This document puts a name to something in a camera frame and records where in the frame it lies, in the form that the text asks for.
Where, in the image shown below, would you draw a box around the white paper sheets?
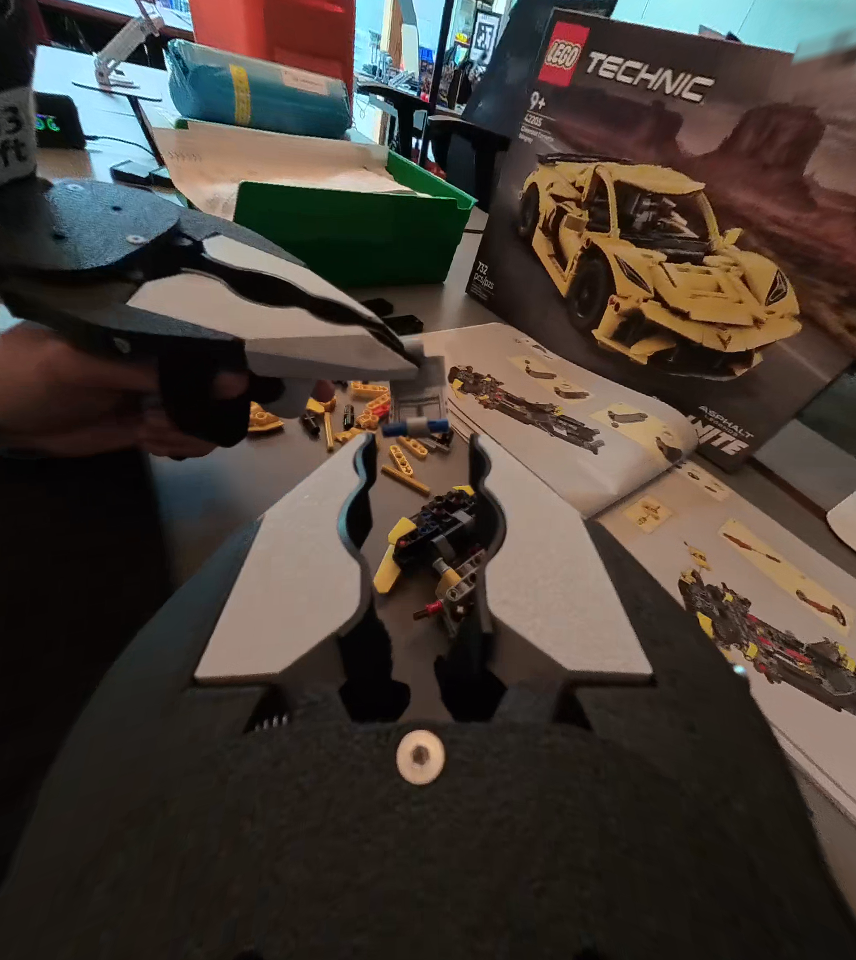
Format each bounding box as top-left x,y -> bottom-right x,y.
154,123 -> 437,219

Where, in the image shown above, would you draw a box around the red carry case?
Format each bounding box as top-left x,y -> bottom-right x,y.
188,0 -> 358,84

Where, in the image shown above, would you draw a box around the lego set box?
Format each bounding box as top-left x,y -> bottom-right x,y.
465,7 -> 856,474

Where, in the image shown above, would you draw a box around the pile of yellow lego beams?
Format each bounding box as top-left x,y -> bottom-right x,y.
248,378 -> 433,466

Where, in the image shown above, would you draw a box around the person's left hand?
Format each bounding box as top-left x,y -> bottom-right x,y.
0,321 -> 249,460

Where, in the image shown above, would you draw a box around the lego car chassis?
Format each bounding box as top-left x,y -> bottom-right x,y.
373,483 -> 508,639

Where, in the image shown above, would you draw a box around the black dotted mat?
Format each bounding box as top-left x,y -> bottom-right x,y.
0,450 -> 174,960

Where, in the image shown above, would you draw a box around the grey lego seat piece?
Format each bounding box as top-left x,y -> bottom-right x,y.
390,341 -> 450,432

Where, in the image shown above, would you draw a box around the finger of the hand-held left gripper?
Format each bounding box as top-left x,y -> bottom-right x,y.
203,232 -> 407,350
128,273 -> 437,380

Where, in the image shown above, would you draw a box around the black lego beams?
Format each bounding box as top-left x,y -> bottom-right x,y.
360,297 -> 424,335

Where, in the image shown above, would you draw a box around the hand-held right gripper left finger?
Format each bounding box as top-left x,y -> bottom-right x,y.
194,431 -> 410,725

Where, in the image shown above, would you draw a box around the black smartphone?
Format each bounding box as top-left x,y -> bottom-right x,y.
109,159 -> 170,187

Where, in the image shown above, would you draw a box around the black device with green light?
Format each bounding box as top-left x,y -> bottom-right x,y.
34,91 -> 88,150

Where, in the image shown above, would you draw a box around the green plastic bin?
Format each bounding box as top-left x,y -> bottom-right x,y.
176,120 -> 478,290

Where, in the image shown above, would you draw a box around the teal plastic package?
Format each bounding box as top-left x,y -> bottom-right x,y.
165,39 -> 350,140

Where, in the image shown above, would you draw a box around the open instruction booklet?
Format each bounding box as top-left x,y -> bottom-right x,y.
439,322 -> 856,875

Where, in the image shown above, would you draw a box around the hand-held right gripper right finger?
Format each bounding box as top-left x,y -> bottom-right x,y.
435,433 -> 654,725

